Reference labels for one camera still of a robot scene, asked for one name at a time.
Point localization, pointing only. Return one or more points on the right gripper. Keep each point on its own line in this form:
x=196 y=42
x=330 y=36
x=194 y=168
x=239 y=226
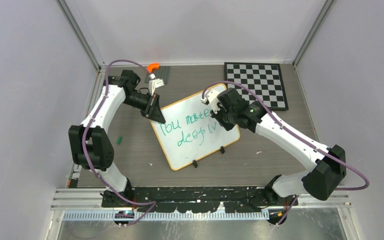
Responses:
x=228 y=126

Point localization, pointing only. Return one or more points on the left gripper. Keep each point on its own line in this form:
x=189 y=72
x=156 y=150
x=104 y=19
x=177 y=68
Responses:
x=153 y=110

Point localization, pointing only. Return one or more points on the yellow framed whiteboard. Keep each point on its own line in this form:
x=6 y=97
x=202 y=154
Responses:
x=189 y=133

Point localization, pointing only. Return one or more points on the green marker cap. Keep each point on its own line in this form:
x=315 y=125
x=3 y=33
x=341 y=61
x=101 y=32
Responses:
x=119 y=140

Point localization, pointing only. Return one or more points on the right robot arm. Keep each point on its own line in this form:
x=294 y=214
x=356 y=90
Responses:
x=323 y=165

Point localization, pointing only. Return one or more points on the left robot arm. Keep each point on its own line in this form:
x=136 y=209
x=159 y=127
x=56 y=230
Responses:
x=90 y=145

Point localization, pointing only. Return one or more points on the grey lego baseplate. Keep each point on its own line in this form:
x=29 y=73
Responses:
x=162 y=72

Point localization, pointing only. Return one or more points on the orange curved block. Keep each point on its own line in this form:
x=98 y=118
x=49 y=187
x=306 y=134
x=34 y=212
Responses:
x=151 y=68

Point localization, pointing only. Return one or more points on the black white checkerboard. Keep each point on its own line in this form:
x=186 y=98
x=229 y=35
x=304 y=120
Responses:
x=263 y=79

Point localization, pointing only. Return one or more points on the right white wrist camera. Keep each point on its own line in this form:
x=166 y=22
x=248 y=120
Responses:
x=210 y=98

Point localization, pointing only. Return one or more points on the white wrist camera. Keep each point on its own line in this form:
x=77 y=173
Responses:
x=154 y=83
x=210 y=98

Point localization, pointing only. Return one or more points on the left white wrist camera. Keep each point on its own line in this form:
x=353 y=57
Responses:
x=154 y=83

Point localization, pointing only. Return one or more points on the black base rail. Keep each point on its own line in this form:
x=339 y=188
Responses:
x=234 y=199

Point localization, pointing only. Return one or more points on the white slotted cable duct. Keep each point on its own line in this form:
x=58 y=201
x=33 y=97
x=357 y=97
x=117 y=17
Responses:
x=129 y=215

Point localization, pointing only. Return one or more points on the aluminium frame rail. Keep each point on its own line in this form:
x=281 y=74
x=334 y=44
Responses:
x=90 y=198

